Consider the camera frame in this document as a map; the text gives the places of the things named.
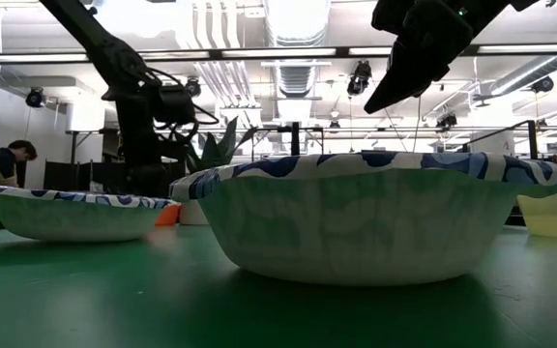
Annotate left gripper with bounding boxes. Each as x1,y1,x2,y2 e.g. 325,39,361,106
150,82,197,126

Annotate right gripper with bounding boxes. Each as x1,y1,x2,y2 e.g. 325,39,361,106
363,0,513,115

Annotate red plastic bowl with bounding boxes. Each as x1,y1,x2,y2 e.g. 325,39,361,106
155,203,183,227

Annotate blue patterned paper bowl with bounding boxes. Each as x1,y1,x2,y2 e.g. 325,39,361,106
169,151,557,287
0,182,181,243

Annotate yellow plastic bowl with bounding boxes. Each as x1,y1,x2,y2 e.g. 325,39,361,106
516,191,557,242

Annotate black ceiling spotlight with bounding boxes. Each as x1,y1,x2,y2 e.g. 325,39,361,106
346,60,373,97
184,76,203,99
25,86,47,109
530,75,556,95

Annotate black overhead beam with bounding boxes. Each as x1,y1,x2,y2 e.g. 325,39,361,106
0,44,557,66

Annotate green succulent plant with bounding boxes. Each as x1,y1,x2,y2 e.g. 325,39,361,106
185,115,256,174

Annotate person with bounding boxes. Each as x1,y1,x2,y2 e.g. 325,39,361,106
0,139,39,189

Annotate green table mat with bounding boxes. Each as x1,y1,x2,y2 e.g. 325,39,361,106
0,224,557,348

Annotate silver ventilation duct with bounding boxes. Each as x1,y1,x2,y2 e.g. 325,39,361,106
262,0,332,123

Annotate black metal shelf frame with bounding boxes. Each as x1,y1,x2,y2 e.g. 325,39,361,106
290,119,540,160

